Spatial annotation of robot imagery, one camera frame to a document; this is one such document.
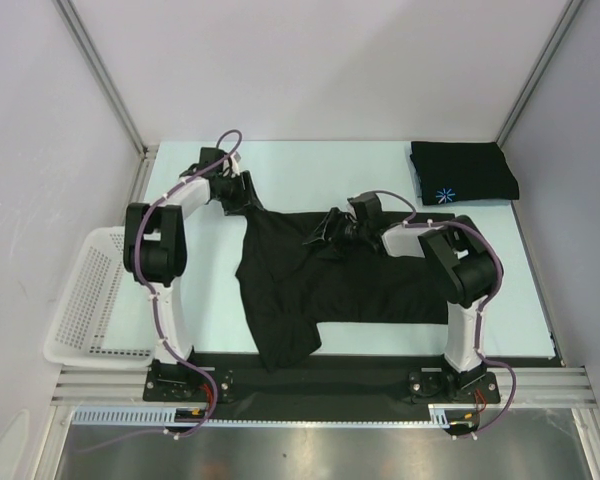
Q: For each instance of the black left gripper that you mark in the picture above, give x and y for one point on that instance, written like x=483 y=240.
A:
x=241 y=200

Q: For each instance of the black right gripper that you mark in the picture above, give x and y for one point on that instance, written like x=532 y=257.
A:
x=334 y=228

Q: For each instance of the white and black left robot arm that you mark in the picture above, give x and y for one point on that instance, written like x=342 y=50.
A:
x=155 y=252

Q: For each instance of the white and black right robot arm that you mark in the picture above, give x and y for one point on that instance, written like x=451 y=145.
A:
x=464 y=266

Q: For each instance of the folded black t shirt with logo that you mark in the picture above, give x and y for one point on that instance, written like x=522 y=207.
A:
x=448 y=172

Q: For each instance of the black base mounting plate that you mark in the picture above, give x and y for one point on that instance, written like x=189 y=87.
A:
x=209 y=362

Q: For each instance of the white plastic basket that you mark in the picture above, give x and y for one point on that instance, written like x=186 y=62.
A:
x=103 y=319

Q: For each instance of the left vertical aluminium post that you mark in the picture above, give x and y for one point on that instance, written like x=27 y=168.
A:
x=86 y=46

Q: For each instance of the vertical aluminium post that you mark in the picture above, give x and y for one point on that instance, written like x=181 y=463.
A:
x=86 y=46
x=550 y=48

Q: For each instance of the white slotted cable duct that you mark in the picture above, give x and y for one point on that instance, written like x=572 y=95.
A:
x=406 y=416

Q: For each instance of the aluminium frame rail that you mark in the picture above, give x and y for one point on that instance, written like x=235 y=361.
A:
x=529 y=387

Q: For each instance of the right vertical aluminium post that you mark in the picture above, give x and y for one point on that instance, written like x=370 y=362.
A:
x=550 y=48

